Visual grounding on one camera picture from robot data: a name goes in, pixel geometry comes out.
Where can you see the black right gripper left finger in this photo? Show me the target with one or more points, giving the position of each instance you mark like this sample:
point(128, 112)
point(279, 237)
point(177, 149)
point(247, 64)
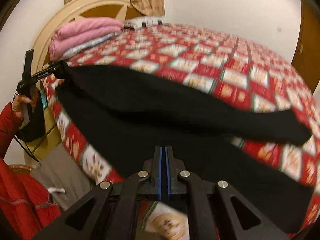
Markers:
point(153, 166)

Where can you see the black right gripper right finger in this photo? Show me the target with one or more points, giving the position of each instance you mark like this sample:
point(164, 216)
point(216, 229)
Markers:
point(174, 167)

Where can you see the black pants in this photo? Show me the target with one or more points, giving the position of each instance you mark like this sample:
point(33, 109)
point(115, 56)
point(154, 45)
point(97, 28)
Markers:
point(125, 114)

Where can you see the red sleeve left forearm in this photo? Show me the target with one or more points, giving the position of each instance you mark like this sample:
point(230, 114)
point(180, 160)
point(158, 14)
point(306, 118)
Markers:
point(9, 125)

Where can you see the person's left hand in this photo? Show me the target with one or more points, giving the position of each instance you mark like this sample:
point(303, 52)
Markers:
point(20, 100)

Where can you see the grey trousers of person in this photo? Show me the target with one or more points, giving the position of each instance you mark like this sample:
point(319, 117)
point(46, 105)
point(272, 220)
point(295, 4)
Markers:
point(62, 177)

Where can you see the red jacket torso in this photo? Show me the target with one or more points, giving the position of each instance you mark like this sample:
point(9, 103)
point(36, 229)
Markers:
point(25, 203)

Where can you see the grey patterned folded sheet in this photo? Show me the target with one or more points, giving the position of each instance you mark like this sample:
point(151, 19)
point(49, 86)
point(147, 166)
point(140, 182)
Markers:
point(89, 44)

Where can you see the pink folded blanket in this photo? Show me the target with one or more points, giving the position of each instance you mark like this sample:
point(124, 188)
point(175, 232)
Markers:
point(78, 32)

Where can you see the red checkered holiday bedspread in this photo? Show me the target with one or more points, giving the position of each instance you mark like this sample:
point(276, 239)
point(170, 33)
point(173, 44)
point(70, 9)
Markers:
point(239, 72)

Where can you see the white patterned pillow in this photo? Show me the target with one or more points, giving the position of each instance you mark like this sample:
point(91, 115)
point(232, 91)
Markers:
point(143, 22)

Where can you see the cream wooden headboard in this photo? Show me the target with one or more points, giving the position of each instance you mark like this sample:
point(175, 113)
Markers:
point(73, 11)

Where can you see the brown wooden door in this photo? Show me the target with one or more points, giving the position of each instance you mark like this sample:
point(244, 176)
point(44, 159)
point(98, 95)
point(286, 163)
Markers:
point(306, 57)

